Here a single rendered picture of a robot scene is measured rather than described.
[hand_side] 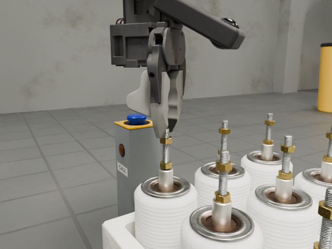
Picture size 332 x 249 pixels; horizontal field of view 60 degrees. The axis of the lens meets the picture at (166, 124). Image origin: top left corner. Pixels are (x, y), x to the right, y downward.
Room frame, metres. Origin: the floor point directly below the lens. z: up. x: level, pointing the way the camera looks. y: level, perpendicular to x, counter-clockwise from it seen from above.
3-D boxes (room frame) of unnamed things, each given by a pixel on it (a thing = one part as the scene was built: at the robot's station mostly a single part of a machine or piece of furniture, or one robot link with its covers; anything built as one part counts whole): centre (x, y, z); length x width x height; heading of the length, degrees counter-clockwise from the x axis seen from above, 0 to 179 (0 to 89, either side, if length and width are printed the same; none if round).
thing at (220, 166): (0.31, -0.06, 0.32); 0.02 x 0.02 x 0.01; 88
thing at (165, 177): (0.40, 0.00, 0.26); 0.02 x 0.02 x 0.03
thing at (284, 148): (0.37, -0.16, 0.32); 0.02 x 0.02 x 0.01; 44
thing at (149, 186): (0.40, 0.00, 0.25); 0.08 x 0.08 x 0.01
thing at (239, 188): (0.47, -0.10, 0.16); 0.10 x 0.10 x 0.18
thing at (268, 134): (0.53, -0.20, 0.30); 0.01 x 0.01 x 0.08
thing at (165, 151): (0.40, 0.00, 0.30); 0.01 x 0.01 x 0.08
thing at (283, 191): (0.37, -0.16, 0.26); 0.02 x 0.02 x 0.03
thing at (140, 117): (0.57, 0.06, 0.32); 0.04 x 0.04 x 0.02
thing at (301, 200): (0.37, -0.16, 0.25); 0.08 x 0.08 x 0.01
